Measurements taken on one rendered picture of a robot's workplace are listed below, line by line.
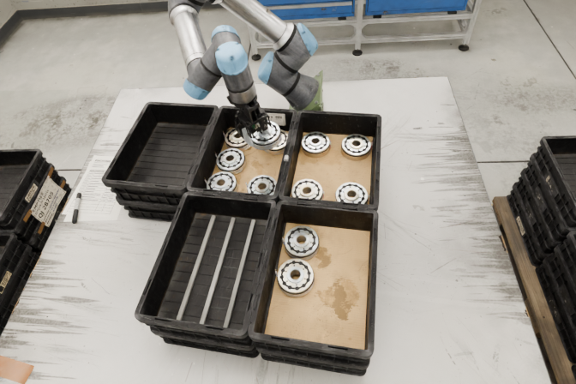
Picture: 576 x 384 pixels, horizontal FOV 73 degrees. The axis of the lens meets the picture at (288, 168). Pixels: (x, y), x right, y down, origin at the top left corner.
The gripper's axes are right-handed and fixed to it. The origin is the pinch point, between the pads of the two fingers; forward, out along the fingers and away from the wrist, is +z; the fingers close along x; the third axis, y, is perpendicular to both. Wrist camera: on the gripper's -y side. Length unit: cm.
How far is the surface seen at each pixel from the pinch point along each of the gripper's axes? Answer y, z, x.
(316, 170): 11.4, 18.3, 13.8
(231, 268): 26.0, 14.7, -28.3
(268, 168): 0.4, 17.2, 0.8
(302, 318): 50, 15, -19
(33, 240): -66, 55, -100
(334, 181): 19.0, 18.4, 15.7
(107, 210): -30, 25, -56
